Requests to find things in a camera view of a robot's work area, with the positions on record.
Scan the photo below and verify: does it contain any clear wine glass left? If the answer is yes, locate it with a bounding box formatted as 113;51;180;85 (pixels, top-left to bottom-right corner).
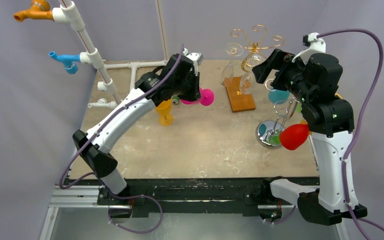
221;42;244;88

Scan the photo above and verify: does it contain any pink wine glass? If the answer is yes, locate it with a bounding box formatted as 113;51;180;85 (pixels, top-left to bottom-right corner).
180;87;215;106

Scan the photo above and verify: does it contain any blue faucet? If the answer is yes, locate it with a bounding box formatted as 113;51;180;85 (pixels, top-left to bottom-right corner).
48;51;81;75

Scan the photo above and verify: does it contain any green faucet with white elbow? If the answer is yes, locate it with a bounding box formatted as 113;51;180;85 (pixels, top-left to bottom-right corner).
171;95;180;105

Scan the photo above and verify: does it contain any clear wine glass right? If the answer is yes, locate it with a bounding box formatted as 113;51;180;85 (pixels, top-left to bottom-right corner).
239;53;265;95

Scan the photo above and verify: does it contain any green wine glass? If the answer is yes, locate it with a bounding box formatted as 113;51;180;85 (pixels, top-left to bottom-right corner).
295;102;302;113

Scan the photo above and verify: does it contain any chrome wire glass rack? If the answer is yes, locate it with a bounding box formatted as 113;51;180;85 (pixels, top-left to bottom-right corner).
255;78;299;149

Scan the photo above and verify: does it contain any white PVC pipe frame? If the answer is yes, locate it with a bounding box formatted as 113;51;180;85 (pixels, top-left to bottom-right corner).
52;0;168;109

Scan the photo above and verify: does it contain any clear wine glass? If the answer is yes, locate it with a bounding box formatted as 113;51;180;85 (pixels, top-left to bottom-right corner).
239;53;265;95
221;42;244;88

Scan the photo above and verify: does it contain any blue wine glass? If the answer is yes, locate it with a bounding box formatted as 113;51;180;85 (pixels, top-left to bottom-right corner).
268;89;290;105

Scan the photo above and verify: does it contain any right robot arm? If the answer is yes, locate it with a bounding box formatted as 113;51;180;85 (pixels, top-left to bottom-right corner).
252;48;368;226

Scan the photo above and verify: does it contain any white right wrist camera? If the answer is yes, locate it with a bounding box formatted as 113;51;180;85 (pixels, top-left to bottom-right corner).
292;32;326;64

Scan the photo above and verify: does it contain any red wine glass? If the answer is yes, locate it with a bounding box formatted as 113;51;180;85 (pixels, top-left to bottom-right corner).
279;123;309;151

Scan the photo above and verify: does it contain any wooden rack base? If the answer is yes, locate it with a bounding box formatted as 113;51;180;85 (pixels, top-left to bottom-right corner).
225;76;256;113

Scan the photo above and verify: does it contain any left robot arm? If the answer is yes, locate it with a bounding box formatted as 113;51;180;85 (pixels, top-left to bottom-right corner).
72;52;204;205

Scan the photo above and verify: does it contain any yellow wine glass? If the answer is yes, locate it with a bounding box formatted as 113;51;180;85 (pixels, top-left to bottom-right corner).
155;99;174;127

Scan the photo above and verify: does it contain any orange wine glass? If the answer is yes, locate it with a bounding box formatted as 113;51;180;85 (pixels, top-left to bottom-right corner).
335;93;343;99

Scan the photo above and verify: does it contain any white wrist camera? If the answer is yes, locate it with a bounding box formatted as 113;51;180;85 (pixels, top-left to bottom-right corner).
292;32;326;64
182;47;204;76

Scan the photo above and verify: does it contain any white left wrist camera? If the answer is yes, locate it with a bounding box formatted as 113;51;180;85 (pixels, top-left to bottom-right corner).
182;47;204;76

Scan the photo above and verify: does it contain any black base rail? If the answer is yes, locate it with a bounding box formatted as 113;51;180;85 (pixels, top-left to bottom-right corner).
96;177;322;219

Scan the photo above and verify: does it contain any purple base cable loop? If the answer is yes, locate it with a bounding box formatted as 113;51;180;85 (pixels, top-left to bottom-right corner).
107;196;164;235

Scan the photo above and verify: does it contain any gold wire glass rack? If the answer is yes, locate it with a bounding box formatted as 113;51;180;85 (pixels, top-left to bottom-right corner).
227;24;285;72

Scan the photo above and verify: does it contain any orange faucet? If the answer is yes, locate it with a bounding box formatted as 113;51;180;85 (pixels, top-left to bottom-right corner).
13;0;54;22

